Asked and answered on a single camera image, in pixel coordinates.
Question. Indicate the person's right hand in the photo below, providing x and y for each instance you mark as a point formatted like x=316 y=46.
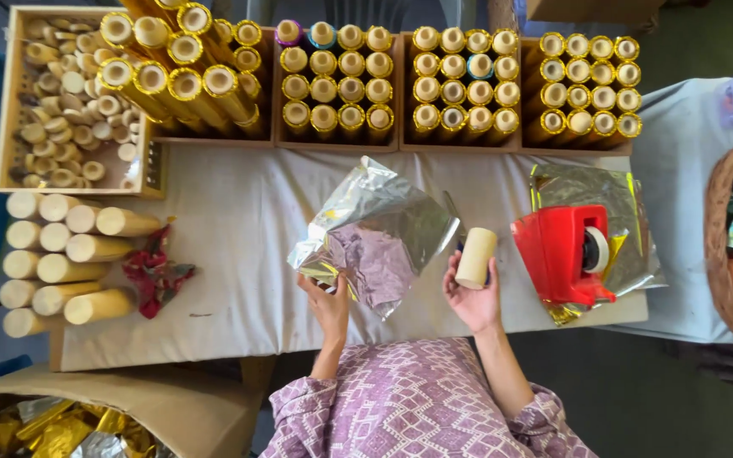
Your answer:
x=473 y=305

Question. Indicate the person's left hand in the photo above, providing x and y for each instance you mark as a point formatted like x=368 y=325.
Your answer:
x=327 y=308

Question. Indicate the plain cardboard tube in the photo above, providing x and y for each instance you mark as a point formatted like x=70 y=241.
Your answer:
x=476 y=257

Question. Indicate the silver foil sheet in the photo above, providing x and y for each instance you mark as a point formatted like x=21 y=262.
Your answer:
x=376 y=235

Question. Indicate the red tape dispenser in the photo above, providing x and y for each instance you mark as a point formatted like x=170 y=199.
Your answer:
x=554 y=254

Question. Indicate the white table cloth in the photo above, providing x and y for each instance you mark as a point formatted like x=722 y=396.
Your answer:
x=239 y=242

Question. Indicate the purple patterned garment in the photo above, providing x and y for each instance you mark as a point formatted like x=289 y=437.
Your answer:
x=404 y=407

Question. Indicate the stack of silver gold foil sheets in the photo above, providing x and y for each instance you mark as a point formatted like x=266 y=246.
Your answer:
x=634 y=248

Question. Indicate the crumpled red wrapper scrap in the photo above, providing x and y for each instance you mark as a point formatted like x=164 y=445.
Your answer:
x=153 y=273

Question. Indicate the cardboard carton of foil scraps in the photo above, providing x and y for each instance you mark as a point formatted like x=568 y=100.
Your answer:
x=150 y=401

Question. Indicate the gold wrapped tubes with blue one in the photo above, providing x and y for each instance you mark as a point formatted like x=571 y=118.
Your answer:
x=465 y=79

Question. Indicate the gold wrapped tubes with purple one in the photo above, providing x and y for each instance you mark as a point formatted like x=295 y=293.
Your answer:
x=338 y=79

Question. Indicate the light grey cloth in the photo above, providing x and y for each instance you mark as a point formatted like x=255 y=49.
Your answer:
x=678 y=191

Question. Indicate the all gold wrapped tubes in box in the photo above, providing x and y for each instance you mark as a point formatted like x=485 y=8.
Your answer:
x=589 y=86

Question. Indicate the pile of long plain cardboard tubes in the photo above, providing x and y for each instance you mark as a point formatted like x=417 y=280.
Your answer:
x=64 y=267

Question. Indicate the tilted gold wrapped tubes in box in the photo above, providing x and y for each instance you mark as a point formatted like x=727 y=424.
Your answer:
x=182 y=82

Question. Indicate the brown cardboard box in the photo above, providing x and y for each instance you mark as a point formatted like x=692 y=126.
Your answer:
x=589 y=9

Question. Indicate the heap of short cardboard tube pieces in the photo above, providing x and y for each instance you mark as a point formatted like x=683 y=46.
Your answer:
x=64 y=108

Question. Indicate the wooden box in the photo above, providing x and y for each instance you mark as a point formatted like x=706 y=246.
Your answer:
x=5 y=127

